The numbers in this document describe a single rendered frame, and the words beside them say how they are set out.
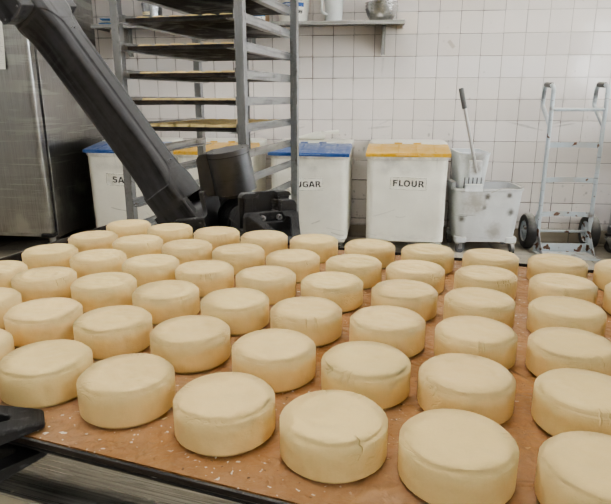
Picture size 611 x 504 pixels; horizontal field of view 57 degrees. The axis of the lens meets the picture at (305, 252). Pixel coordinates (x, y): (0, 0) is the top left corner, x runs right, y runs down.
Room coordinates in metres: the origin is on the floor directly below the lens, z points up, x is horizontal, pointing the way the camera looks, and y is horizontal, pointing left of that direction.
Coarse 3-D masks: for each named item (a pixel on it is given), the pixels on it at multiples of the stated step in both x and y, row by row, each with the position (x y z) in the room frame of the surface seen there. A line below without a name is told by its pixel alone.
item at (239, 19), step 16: (240, 0) 1.93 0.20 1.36; (240, 16) 1.93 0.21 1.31; (240, 32) 1.93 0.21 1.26; (240, 48) 1.93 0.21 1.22; (240, 64) 1.93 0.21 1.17; (240, 80) 1.93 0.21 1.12; (240, 96) 1.93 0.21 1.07; (240, 112) 1.93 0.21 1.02; (240, 128) 1.93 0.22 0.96; (240, 144) 1.93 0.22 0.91
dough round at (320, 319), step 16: (288, 304) 0.37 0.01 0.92; (304, 304) 0.37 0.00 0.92; (320, 304) 0.37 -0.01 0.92; (336, 304) 0.37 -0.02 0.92; (272, 320) 0.36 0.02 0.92; (288, 320) 0.35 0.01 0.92; (304, 320) 0.35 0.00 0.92; (320, 320) 0.35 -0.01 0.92; (336, 320) 0.35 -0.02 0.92; (320, 336) 0.35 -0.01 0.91; (336, 336) 0.35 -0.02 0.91
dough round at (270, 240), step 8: (248, 232) 0.59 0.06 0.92; (256, 232) 0.59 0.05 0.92; (264, 232) 0.59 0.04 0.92; (272, 232) 0.59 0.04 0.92; (280, 232) 0.59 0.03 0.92; (248, 240) 0.57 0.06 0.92; (256, 240) 0.56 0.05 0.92; (264, 240) 0.56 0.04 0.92; (272, 240) 0.56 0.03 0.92; (280, 240) 0.57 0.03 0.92; (264, 248) 0.56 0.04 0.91; (272, 248) 0.56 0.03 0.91; (280, 248) 0.57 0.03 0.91
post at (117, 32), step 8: (112, 0) 2.05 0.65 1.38; (120, 0) 2.07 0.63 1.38; (112, 8) 2.05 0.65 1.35; (120, 8) 2.07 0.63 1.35; (112, 16) 2.05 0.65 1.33; (112, 24) 2.06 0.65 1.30; (120, 24) 2.06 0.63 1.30; (112, 32) 2.06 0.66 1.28; (120, 32) 2.06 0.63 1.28; (112, 40) 2.06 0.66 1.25; (120, 40) 2.06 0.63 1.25; (120, 56) 2.05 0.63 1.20; (120, 64) 2.05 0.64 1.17; (120, 72) 2.05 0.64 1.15; (120, 80) 2.05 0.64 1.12; (128, 176) 2.05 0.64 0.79; (128, 184) 2.05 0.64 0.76; (128, 192) 2.05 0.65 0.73; (128, 200) 2.05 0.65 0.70; (128, 208) 2.05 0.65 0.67; (136, 208) 2.07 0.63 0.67; (128, 216) 2.06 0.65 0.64; (136, 216) 2.07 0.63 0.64
